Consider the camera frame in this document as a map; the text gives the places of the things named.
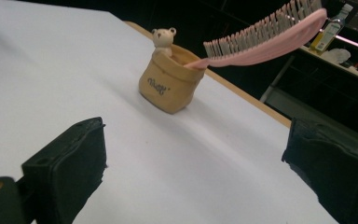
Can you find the tan bear pot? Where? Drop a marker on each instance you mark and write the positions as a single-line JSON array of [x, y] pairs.
[[167, 90]]

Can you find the clear plastic bag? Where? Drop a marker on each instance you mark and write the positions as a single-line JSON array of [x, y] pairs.
[[338, 56]]

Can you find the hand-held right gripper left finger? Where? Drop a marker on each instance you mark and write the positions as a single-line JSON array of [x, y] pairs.
[[71, 168]]

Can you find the wooden table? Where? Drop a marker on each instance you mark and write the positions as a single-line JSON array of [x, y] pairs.
[[245, 98]]

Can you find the pink hairbrush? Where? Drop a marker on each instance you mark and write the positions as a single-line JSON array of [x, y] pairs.
[[261, 53]]

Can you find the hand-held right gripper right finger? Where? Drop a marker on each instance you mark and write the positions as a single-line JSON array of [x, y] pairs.
[[338, 168]]

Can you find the clear bottle with yellow liquid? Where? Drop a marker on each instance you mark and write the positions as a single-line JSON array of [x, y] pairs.
[[327, 35]]

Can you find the white table sheet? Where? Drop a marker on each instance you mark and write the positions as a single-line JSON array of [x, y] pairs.
[[199, 155]]

